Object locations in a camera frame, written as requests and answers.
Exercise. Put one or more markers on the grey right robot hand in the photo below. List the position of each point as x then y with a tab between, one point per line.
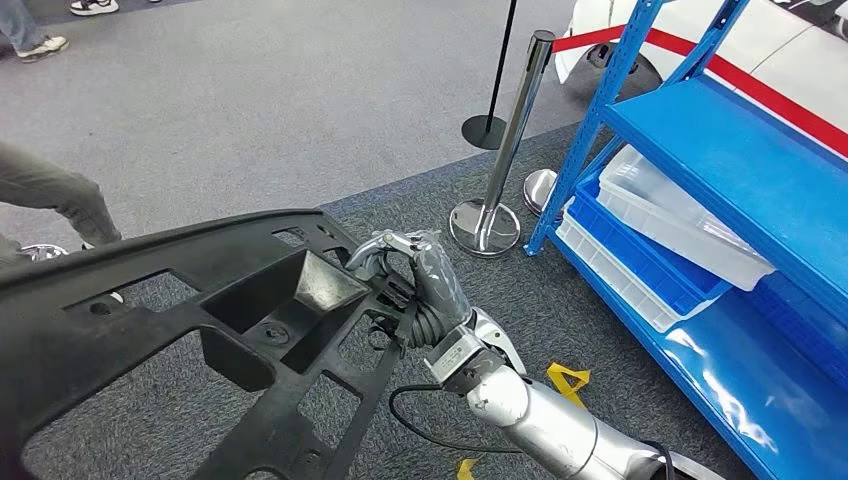
440	285

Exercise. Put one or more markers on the black plastic licence plate bracket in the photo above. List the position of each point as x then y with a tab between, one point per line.
132	318

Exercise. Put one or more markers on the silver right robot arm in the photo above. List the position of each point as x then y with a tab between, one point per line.
550	424

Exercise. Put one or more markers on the blue metal shelf rack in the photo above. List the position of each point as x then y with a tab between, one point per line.
729	166

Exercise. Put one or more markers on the black stanchion pole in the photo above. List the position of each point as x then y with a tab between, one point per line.
484	132

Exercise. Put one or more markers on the red barrier belt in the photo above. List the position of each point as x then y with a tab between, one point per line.
762	96

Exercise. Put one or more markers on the person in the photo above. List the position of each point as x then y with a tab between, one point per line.
53	192
20	20

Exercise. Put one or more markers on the white car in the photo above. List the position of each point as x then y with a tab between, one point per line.
762	40

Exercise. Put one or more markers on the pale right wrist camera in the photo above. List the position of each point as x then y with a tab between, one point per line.
457	354

